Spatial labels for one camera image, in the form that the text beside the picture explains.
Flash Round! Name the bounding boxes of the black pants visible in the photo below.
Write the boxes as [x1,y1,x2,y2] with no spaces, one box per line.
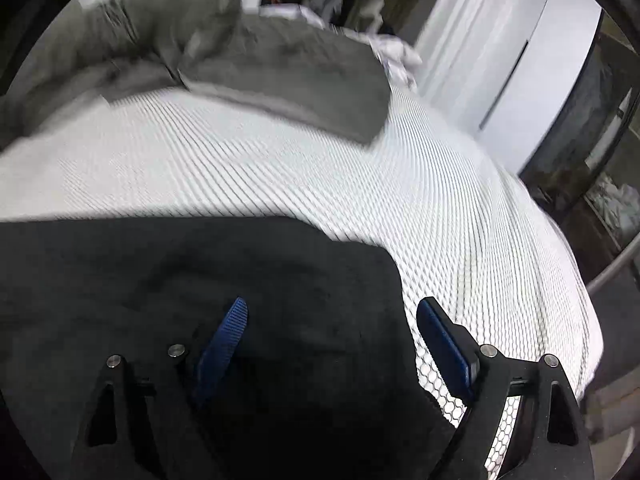
[1,217,454,479]

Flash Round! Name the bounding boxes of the white mesh mattress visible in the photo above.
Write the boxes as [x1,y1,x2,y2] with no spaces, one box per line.
[1,84,602,479]

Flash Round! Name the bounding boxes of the dark glass cabinet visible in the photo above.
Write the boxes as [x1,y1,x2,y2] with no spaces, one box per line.
[521,13,639,283]

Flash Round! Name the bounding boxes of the grey duvet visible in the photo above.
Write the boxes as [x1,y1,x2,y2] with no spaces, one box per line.
[1,0,392,145]

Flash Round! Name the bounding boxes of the white wardrobe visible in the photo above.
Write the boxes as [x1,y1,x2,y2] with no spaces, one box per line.
[416,0,602,174]

